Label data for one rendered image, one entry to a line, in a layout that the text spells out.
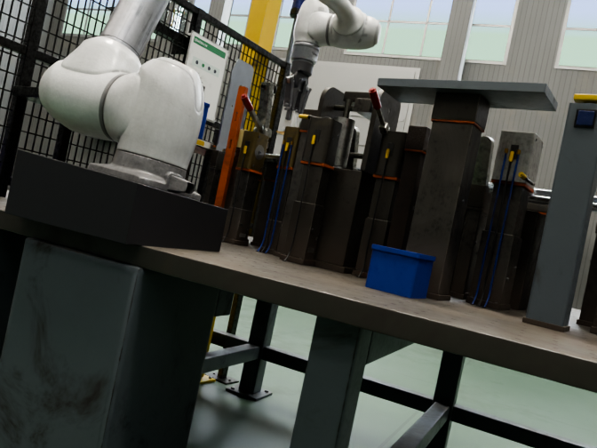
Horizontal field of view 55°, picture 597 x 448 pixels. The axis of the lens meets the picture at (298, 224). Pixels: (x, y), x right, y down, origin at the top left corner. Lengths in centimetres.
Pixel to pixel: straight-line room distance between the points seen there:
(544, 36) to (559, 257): 820
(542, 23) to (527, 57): 51
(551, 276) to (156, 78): 88
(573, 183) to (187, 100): 79
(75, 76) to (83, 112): 8
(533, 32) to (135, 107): 840
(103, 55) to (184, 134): 27
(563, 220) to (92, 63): 103
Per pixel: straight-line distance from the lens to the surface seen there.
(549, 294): 122
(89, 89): 134
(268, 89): 185
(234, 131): 190
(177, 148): 124
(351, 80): 965
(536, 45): 930
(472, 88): 129
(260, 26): 279
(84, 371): 119
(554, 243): 123
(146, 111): 124
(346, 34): 193
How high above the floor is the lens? 79
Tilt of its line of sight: level
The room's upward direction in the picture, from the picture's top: 12 degrees clockwise
